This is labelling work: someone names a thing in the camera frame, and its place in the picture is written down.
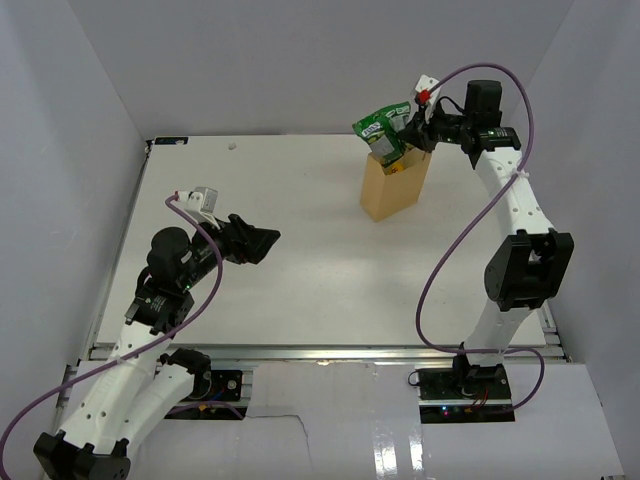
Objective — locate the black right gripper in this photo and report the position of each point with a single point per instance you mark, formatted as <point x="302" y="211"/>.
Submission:
<point x="420" y="132"/>

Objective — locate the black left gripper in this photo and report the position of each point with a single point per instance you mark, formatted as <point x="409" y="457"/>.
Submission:
<point x="243" y="241"/>

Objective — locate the green snack packet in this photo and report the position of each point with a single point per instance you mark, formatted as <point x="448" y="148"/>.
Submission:
<point x="379" y="130"/>

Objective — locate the yellow snack packet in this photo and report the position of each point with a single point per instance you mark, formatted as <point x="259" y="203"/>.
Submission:
<point x="397" y="167"/>

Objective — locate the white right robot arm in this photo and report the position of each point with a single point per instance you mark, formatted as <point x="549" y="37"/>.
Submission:
<point x="529" y="265"/>

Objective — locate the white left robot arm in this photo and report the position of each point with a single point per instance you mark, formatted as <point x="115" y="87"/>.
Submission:
<point x="141" y="382"/>

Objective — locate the brown paper bag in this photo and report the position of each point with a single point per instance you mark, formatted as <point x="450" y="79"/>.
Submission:
<point x="384" y="194"/>

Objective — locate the blue label left corner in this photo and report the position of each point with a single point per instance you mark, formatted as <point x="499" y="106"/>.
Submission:
<point x="171" y="140"/>

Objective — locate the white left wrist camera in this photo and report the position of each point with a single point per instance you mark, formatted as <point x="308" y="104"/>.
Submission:
<point x="199" y="204"/>

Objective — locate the aluminium front rail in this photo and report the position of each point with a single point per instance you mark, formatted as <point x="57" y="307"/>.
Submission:
<point x="374" y="354"/>

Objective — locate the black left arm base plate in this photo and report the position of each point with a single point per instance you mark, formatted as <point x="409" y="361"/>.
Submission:
<point x="225" y="385"/>

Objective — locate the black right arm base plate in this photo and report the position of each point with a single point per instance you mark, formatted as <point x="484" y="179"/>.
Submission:
<point x="444" y="384"/>

